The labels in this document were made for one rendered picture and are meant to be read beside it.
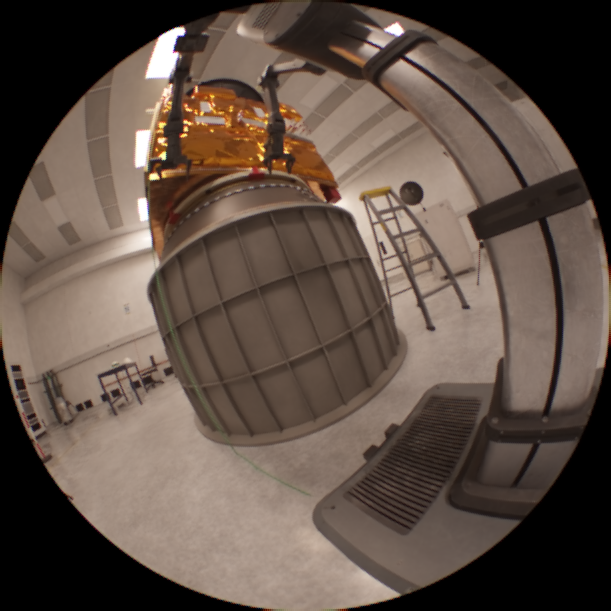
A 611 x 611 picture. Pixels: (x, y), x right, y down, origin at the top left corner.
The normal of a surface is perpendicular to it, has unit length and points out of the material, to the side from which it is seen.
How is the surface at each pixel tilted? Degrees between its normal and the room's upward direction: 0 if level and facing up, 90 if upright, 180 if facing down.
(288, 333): 90
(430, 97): 90
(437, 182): 90
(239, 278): 90
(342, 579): 0
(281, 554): 0
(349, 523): 0
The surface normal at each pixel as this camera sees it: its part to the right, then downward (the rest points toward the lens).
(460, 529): -0.37, -0.93
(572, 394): -0.79, 0.32
